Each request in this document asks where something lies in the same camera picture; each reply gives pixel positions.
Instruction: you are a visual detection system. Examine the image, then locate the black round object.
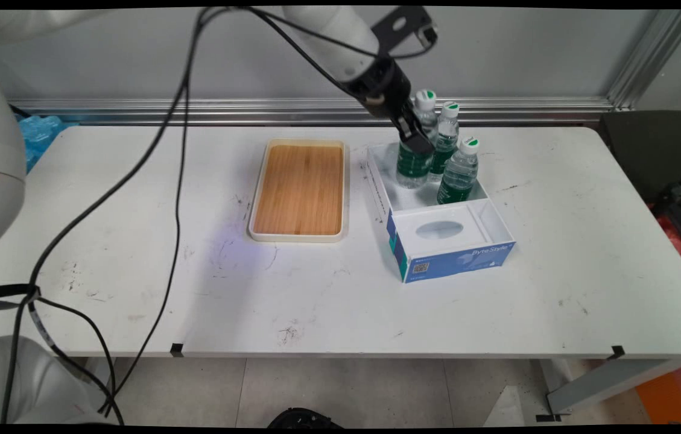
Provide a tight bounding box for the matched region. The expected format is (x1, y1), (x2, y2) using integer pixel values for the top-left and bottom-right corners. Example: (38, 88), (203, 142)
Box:
(267, 407), (344, 429)

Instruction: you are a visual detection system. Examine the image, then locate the slanted aluminium frame post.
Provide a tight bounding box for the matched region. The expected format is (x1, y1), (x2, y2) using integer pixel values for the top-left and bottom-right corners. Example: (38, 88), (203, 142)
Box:
(604, 9), (681, 113)

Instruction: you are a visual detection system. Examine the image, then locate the blue plastic bag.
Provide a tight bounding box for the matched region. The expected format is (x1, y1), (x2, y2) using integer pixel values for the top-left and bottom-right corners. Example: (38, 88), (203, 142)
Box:
(13, 114), (80, 174)

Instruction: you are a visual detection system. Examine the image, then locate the orange box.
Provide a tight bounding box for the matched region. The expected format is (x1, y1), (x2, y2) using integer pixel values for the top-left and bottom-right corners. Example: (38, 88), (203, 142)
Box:
(635, 360), (681, 426)

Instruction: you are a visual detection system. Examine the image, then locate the green label water bottle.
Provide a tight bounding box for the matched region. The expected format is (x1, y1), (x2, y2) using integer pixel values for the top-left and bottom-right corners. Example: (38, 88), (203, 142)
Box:
(436, 136), (481, 206)
(398, 89), (439, 179)
(428, 101), (461, 184)
(396, 158), (431, 189)

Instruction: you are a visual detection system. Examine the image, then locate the red patterned bag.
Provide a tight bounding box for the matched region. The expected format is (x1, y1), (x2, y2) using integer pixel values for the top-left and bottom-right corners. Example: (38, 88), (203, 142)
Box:
(653, 208), (681, 285)

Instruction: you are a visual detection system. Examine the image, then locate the white and blue cardboard box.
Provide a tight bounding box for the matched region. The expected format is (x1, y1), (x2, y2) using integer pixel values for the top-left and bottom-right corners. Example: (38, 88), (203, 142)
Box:
(367, 142), (517, 284)

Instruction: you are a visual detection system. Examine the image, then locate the grey table leg with foot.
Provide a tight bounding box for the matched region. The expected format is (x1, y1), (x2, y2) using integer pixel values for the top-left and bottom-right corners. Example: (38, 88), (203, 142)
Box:
(535, 358), (681, 421)

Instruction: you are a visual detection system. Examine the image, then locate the horizontal aluminium frame rail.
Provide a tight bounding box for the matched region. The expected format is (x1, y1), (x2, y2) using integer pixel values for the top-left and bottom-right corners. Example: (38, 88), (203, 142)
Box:
(7, 98), (616, 127)

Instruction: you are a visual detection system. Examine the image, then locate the wooden tray with white rim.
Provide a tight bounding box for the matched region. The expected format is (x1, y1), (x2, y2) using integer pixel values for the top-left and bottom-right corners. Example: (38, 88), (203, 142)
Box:
(248, 139), (350, 243)

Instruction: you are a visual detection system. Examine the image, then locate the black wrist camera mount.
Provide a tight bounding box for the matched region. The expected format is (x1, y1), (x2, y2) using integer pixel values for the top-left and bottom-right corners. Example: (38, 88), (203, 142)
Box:
(370, 6), (440, 56)

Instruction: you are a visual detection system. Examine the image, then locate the thick black cable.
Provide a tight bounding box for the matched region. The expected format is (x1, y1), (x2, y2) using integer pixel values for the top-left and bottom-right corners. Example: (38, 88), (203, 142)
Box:
(0, 6), (437, 426)

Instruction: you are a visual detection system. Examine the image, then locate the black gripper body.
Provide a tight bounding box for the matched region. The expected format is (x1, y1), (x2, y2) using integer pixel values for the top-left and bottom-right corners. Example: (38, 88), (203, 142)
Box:
(340, 59), (412, 119)

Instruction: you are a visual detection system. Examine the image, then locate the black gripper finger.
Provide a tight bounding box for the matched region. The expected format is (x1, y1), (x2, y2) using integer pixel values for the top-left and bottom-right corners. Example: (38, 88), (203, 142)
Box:
(391, 101), (436, 156)

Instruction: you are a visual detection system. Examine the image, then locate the thin black cable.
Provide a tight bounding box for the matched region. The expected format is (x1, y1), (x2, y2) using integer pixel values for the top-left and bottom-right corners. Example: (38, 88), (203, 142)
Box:
(33, 84), (191, 420)

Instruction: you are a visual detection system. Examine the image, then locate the black chair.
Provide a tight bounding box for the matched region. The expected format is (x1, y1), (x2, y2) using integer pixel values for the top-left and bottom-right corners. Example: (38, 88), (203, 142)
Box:
(595, 111), (681, 209)

